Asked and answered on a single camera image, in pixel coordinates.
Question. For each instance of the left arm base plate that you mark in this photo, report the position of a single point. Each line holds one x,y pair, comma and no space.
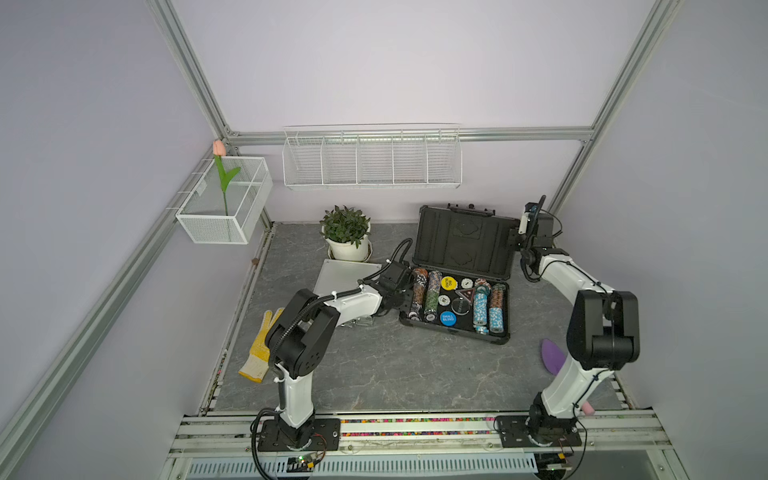
316,434

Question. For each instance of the white pot saucer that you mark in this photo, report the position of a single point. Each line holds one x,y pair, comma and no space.
366,255

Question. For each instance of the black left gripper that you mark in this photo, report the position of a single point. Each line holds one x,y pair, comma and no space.
399,306

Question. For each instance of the white mesh wall basket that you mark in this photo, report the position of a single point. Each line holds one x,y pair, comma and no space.
201,214

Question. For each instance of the white vented cable duct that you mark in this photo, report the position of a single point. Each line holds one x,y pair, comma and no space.
402,466

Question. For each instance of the purple silicone pad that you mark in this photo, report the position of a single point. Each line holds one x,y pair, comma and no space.
553,358

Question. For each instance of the silver aluminium poker case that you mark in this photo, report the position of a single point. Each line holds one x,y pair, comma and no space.
342,277

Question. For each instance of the black plastic poker case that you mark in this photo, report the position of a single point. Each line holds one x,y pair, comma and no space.
477,248

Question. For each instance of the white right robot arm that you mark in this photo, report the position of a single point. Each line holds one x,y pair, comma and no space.
603,333

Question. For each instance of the yellow work glove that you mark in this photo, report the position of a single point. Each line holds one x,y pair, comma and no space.
256,365

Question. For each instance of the white wire wall shelf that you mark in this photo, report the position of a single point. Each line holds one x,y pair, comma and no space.
369,156

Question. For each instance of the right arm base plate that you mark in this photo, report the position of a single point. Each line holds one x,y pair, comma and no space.
517,431

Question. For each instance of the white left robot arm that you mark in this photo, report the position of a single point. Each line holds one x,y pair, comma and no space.
298,342

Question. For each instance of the green potted plant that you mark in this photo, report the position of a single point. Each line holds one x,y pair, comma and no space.
345,225

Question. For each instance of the pink cylinder object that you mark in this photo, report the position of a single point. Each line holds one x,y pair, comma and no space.
587,409

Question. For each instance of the pink artificial tulip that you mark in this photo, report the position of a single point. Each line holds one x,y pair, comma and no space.
225,176

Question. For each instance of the yellow dealer button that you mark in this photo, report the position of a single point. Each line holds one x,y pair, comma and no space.
448,283

